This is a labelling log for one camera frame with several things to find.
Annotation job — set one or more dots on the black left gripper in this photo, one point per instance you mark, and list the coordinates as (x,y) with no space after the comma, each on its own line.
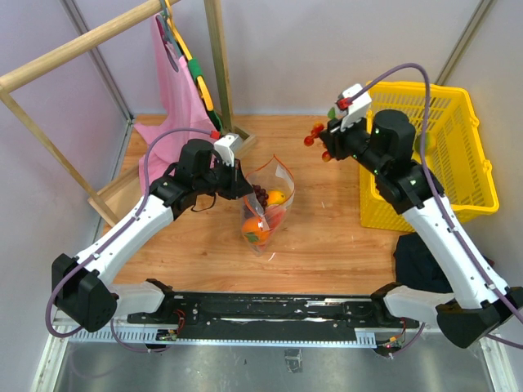
(239,186)

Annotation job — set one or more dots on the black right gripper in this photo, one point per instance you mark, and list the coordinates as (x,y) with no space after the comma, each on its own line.
(333,136)

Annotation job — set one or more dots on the dark grape bunch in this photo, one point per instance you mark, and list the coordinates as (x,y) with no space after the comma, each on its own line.
(261,196)

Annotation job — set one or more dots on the clear zip bag orange zipper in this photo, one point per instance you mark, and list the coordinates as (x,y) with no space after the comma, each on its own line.
(264,210)

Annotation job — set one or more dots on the watermelon slice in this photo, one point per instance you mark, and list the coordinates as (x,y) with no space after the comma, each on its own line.
(274,215)

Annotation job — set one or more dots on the orange persimmon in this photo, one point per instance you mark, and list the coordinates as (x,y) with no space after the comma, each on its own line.
(256,231)

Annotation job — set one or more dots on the red cherry tomato sprig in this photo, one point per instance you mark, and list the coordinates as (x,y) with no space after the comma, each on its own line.
(317,131)

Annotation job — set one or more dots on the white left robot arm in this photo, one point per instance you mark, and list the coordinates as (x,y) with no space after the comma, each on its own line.
(83,286)

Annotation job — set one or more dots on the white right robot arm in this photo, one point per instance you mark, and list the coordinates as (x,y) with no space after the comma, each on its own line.
(480,300)

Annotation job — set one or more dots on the yellow plastic basket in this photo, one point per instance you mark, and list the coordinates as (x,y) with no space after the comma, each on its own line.
(458,161)

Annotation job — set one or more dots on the pink t-shirt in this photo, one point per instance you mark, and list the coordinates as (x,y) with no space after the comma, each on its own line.
(185,110)

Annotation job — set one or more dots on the dark navy cloth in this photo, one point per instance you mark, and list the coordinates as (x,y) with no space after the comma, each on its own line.
(416,267)

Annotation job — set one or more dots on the green hanger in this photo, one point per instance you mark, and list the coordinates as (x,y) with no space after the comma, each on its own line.
(197,75)

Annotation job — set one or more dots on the wooden clothes rack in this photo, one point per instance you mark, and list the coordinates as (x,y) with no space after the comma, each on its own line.
(114,200)

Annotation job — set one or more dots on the grey hanger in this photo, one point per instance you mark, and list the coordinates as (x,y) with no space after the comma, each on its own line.
(165,25)

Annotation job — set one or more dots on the yellow hanger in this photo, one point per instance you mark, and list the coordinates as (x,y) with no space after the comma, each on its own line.
(185,50)

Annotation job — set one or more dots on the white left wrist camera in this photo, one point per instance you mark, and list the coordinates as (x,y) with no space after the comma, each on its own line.
(225,149)

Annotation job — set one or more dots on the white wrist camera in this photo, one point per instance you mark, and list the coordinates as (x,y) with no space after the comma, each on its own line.
(353,110)
(225,149)

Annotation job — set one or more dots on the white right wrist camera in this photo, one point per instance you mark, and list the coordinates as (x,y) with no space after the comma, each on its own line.
(353,110)

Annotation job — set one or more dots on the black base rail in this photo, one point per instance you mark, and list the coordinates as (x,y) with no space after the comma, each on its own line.
(270,318)

